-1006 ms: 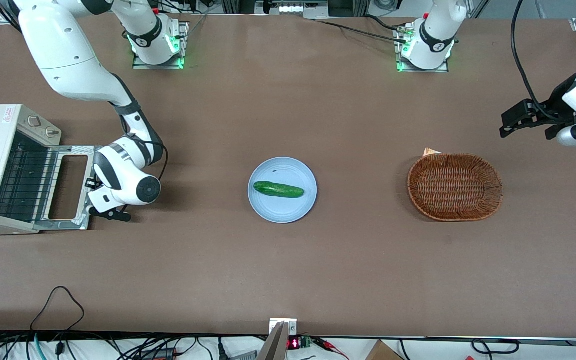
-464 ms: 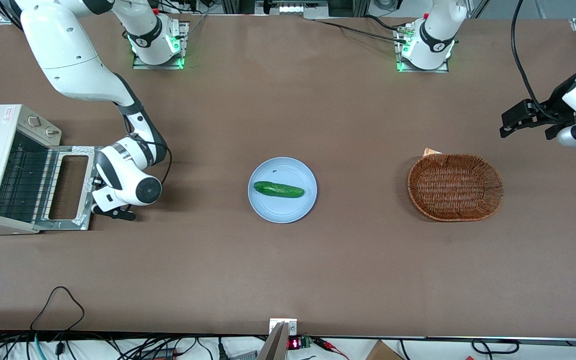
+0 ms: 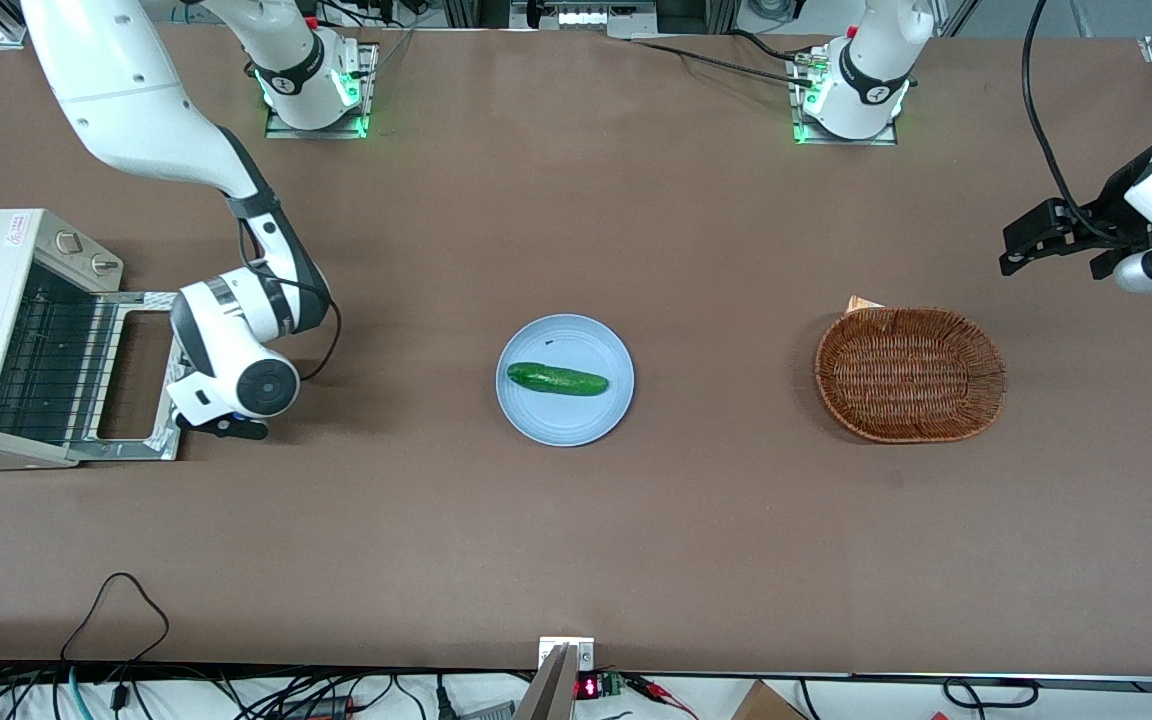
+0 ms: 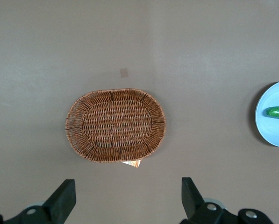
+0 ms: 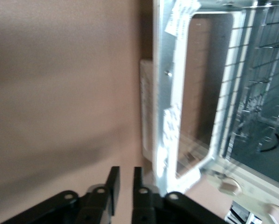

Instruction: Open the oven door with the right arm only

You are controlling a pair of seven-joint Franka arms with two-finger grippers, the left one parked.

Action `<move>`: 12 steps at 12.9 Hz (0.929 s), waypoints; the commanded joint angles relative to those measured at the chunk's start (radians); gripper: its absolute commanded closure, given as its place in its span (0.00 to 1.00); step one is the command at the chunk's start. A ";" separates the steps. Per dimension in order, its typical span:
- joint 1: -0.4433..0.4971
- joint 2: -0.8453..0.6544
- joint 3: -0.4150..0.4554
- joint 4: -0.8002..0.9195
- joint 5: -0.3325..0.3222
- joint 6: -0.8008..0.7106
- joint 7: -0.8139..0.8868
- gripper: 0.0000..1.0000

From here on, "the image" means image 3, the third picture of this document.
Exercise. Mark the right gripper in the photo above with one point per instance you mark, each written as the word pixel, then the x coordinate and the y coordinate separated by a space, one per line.
pixel 184 361

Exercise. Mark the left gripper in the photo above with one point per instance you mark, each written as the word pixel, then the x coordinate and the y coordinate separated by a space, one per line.
pixel 1112 210

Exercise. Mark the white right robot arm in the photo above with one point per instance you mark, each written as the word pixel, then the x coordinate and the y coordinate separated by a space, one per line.
pixel 126 90

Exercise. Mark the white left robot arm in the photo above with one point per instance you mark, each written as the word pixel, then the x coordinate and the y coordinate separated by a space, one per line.
pixel 871 70

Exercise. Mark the small silver oven knob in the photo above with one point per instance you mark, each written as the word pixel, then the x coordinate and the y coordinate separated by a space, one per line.
pixel 104 265

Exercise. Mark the large silver oven knob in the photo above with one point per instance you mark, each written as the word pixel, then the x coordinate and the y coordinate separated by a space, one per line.
pixel 67 241

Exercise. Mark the brown wicker basket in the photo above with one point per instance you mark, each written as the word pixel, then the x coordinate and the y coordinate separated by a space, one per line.
pixel 911 375

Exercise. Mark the small tan paper tag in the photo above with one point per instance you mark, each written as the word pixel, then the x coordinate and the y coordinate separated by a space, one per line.
pixel 861 303

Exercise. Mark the green cucumber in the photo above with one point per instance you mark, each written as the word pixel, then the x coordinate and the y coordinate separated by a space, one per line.
pixel 556 379

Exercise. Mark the light blue plate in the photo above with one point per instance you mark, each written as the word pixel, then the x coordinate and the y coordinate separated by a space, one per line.
pixel 566 420

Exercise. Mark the grey aluminium bar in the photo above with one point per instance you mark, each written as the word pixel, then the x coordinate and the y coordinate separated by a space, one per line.
pixel 548 690

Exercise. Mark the red digit display module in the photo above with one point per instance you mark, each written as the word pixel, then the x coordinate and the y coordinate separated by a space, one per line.
pixel 591 687

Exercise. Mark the red alligator clip lead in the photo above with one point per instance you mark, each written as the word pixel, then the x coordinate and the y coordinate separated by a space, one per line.
pixel 661 692

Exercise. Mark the brown cardboard box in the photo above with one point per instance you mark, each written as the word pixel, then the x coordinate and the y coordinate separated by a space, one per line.
pixel 766 703

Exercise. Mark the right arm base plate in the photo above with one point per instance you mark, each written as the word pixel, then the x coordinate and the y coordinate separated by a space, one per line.
pixel 321 132

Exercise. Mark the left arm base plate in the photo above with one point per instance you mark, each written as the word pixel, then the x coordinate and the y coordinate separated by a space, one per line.
pixel 798 135

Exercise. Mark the silver metal bracket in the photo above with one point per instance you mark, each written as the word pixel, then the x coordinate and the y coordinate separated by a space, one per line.
pixel 584 650

